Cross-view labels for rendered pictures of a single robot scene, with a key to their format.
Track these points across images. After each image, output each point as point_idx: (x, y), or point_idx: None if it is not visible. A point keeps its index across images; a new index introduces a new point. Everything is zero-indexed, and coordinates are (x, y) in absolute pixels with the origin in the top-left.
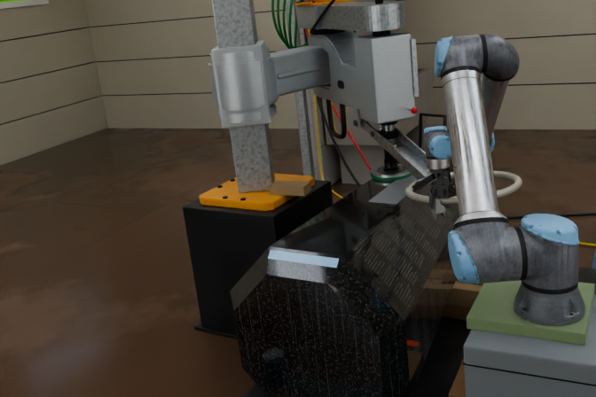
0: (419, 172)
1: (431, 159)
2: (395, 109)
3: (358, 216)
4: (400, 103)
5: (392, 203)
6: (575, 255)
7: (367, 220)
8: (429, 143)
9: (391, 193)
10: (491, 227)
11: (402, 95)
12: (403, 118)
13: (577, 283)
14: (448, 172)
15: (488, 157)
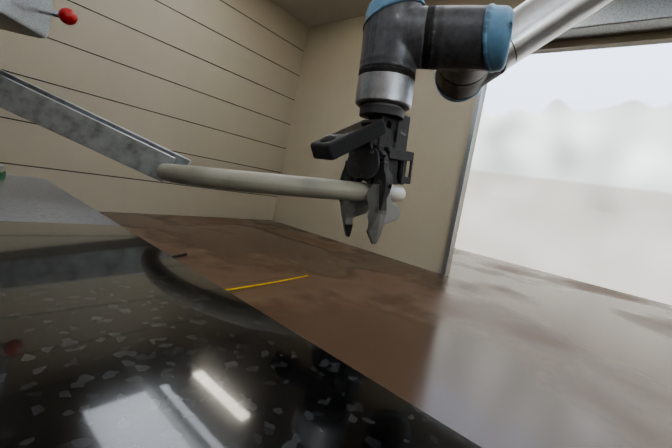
0: (148, 148)
1: (407, 74)
2: None
3: (53, 269)
4: None
5: (100, 223)
6: None
7: (141, 276)
8: (488, 12)
9: (31, 203)
10: None
11: None
12: (25, 23)
13: None
14: (409, 122)
15: None
